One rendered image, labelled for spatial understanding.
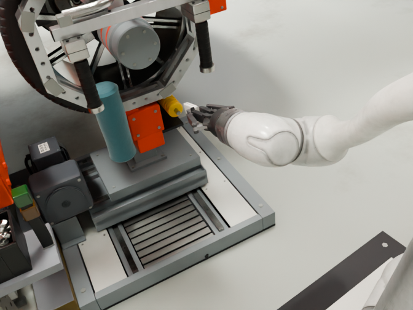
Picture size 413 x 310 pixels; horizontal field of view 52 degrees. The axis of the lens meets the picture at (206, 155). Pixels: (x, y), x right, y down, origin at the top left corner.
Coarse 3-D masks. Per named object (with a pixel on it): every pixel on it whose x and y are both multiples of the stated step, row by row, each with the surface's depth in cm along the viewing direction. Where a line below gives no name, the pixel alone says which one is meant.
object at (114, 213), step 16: (96, 176) 187; (176, 176) 181; (192, 176) 178; (96, 192) 180; (144, 192) 177; (160, 192) 174; (176, 192) 179; (96, 208) 170; (112, 208) 172; (128, 208) 171; (144, 208) 175; (96, 224) 168; (112, 224) 172
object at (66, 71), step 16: (80, 0) 129; (48, 16) 127; (144, 16) 142; (160, 16) 160; (176, 16) 149; (96, 32) 140; (160, 32) 160; (176, 32) 150; (96, 48) 141; (160, 48) 157; (176, 48) 150; (64, 64) 153; (96, 64) 142; (112, 64) 166; (160, 64) 153; (96, 80) 153; (112, 80) 155; (144, 80) 152
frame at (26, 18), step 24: (24, 0) 116; (24, 24) 115; (192, 24) 139; (192, 48) 143; (48, 72) 125; (168, 72) 149; (72, 96) 133; (120, 96) 145; (144, 96) 145; (168, 96) 149
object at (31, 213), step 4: (36, 204) 113; (28, 208) 109; (32, 208) 110; (36, 208) 110; (20, 212) 109; (24, 212) 109; (28, 212) 110; (32, 212) 110; (36, 212) 111; (24, 216) 110; (28, 216) 110; (32, 216) 111; (36, 216) 111; (28, 220) 111
